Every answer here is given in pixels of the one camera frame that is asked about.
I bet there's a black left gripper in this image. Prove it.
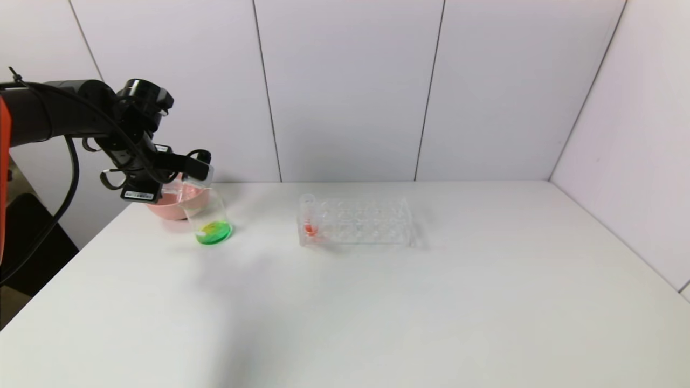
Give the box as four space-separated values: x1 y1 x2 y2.
120 130 164 204

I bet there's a blue pigment test tube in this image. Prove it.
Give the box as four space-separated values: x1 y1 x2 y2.
175 161 215 190

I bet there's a clear glass beaker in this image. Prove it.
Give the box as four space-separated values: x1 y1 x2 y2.
181 186 233 246

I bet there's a red pigment test tube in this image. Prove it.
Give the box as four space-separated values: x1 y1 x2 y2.
299 194 321 240

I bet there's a clear acrylic test tube rack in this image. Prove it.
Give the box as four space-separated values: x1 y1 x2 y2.
298 194 426 250

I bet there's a pink plastic bowl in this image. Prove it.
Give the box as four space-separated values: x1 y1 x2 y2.
146 181 212 221

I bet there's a black furniture piece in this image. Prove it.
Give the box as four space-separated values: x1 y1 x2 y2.
0 191 80 302

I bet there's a beige fabric item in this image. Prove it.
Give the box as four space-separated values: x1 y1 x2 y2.
5 156 25 197

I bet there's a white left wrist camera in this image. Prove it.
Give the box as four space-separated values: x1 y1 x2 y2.
100 168 163 204

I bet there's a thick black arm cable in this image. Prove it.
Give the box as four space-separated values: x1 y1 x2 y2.
0 135 80 283

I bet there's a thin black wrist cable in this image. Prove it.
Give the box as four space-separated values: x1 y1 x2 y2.
8 67 178 186

